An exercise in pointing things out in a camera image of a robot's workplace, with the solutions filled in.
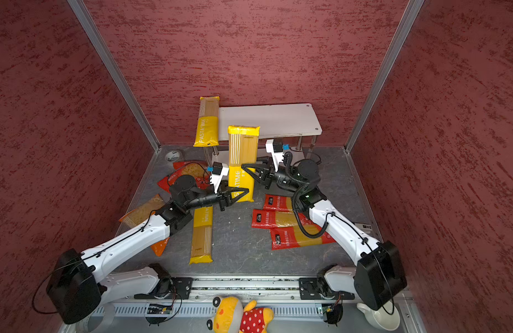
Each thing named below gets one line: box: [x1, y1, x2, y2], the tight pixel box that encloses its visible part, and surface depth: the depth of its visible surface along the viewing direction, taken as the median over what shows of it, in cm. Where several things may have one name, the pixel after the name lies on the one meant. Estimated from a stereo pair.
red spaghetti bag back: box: [263, 194, 294, 213], surface depth 97 cm
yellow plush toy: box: [206, 296, 275, 333], surface depth 65 cm
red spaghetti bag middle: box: [250, 209, 320, 230], surface depth 91 cm
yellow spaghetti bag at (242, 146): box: [227, 125, 260, 203], surface depth 60 cm
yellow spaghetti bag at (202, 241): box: [188, 205, 214, 265], surface depth 85 cm
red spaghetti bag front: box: [270, 214, 337, 251], surface depth 85 cm
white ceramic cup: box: [356, 301, 401, 331], surface depth 64 cm
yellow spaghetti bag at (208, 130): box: [193, 95, 220, 148], surface depth 81 cm
